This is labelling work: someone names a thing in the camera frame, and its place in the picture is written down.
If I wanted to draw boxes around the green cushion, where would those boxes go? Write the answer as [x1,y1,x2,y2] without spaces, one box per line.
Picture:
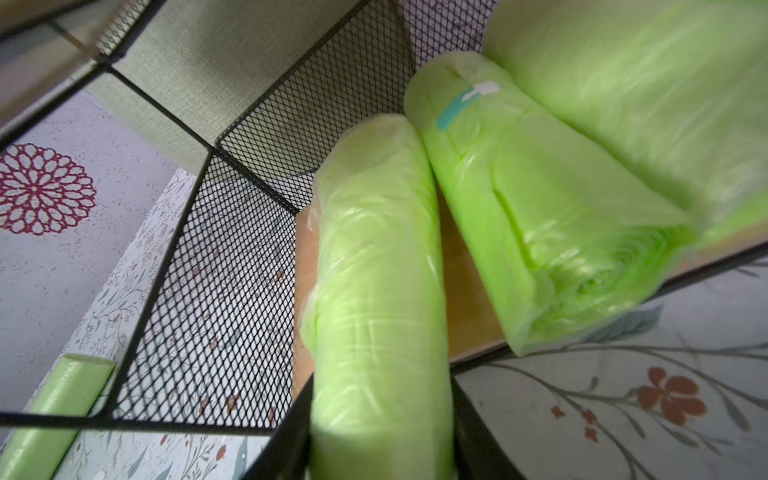
[53,0,415,175]

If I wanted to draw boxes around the green roll front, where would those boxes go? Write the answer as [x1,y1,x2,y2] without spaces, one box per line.
[483,1,767,243]

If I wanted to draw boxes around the green roll diagonal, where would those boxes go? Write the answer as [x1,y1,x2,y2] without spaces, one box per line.
[404,51,698,356]

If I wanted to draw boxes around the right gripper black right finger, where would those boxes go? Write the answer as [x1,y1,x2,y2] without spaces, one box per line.
[451,377,525,480]

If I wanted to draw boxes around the green roll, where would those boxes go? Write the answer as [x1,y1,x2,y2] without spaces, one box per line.
[1,354,115,479]
[301,114,455,479]
[483,1,767,243]

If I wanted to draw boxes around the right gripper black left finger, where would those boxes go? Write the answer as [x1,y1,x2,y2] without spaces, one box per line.
[241,377,314,480]

